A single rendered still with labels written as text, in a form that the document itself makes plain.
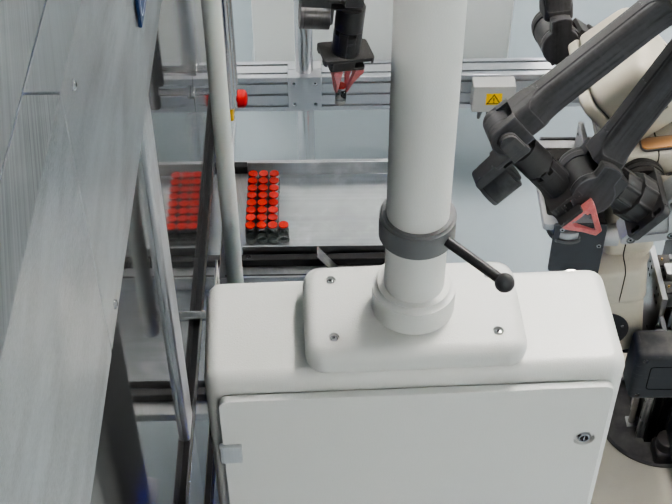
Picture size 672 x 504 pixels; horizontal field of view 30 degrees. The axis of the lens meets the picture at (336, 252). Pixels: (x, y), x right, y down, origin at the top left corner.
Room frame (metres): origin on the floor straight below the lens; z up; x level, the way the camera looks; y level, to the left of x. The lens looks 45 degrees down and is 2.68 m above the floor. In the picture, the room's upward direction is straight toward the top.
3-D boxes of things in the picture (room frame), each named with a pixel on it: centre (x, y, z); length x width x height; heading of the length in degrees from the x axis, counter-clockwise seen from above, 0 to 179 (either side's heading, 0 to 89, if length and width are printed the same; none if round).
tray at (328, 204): (1.92, 0.02, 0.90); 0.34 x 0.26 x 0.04; 90
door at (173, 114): (1.38, 0.23, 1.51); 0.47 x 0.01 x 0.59; 1
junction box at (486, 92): (2.82, -0.44, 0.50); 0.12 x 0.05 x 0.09; 91
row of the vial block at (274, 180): (1.92, 0.13, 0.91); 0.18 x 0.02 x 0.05; 0
